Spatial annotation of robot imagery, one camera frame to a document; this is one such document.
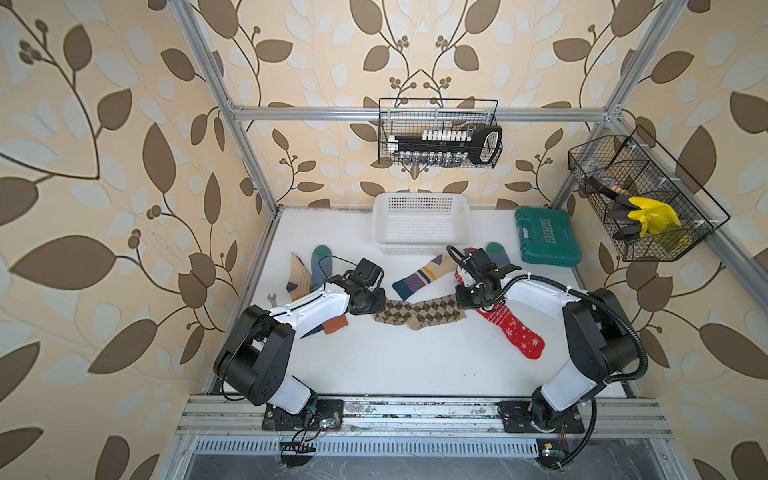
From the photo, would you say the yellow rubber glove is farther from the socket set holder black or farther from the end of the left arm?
the end of the left arm

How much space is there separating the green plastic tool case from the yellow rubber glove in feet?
0.99

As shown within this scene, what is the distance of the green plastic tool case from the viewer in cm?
104
